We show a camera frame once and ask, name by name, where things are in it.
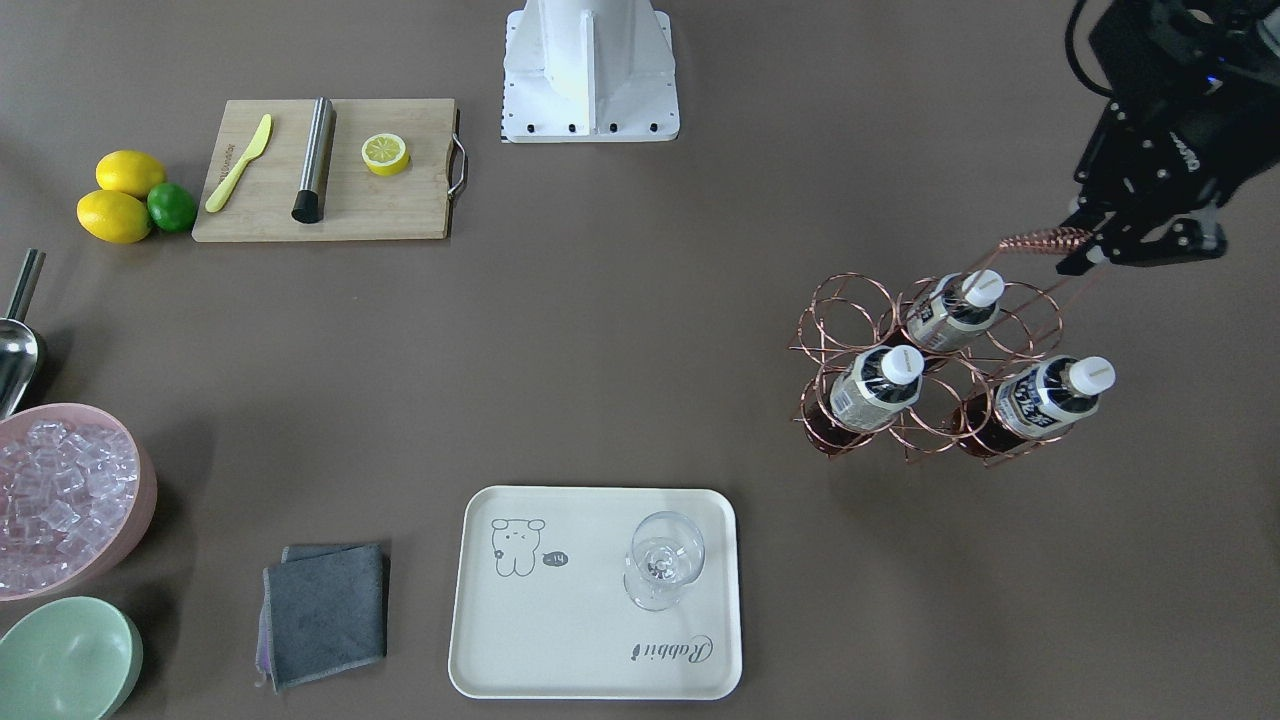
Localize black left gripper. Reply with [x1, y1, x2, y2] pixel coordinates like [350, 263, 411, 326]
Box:
[1056, 1, 1277, 277]

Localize copper wire bottle basket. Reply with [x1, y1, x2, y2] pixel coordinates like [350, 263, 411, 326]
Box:
[791, 227, 1087, 465]

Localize tea bottle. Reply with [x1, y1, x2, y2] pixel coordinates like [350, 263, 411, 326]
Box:
[954, 355, 1117, 457]
[803, 345, 925, 456]
[904, 269, 1006, 355]

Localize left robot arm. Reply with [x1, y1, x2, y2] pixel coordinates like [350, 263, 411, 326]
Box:
[1056, 1, 1279, 275]

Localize tea bottle front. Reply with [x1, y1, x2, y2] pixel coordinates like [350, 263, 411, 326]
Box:
[954, 355, 1117, 457]

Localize wine glass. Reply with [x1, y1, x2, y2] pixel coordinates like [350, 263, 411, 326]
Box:
[623, 510, 707, 612]

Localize cream rabbit tray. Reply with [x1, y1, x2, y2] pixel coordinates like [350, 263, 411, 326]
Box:
[448, 486, 742, 701]

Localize half lemon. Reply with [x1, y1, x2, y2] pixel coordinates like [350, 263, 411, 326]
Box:
[360, 133, 410, 177]

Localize wooden cutting board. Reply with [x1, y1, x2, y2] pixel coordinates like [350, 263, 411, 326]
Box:
[192, 99, 465, 243]

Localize grey folded cloth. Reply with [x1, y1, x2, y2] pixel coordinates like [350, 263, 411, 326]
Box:
[255, 543, 388, 694]

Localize yellow plastic knife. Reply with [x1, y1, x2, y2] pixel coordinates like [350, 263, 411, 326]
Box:
[204, 114, 274, 213]

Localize green lime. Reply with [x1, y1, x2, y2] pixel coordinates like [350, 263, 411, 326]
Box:
[145, 182, 198, 233]

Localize yellow lemon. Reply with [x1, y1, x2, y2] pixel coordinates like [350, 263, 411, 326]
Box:
[76, 190, 152, 243]
[95, 149, 168, 200]

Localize pink bowl with ice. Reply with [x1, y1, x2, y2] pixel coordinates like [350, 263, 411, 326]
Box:
[1, 404, 157, 602]

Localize steel scoop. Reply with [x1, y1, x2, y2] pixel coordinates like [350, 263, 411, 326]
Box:
[0, 249, 47, 419]

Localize green bowl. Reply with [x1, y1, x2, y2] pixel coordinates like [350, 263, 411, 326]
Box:
[1, 596, 145, 719]

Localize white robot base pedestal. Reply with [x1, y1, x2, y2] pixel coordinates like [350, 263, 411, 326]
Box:
[500, 1, 681, 143]

